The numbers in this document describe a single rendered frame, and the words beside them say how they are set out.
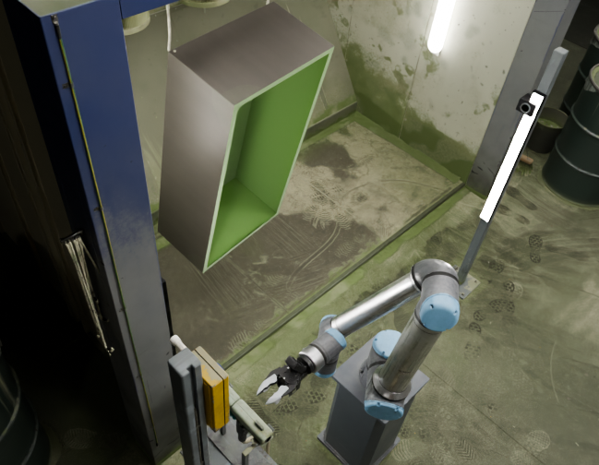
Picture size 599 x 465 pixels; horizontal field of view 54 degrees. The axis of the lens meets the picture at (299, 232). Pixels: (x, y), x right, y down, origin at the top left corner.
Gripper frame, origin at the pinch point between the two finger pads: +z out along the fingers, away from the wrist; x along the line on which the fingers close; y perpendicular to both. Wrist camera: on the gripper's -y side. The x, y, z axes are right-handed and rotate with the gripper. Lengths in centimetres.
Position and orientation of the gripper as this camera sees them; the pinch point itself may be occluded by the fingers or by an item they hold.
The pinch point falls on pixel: (264, 396)
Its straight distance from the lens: 201.3
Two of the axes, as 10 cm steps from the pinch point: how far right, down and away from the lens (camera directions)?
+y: -0.8, 6.8, 7.3
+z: -7.1, 4.7, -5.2
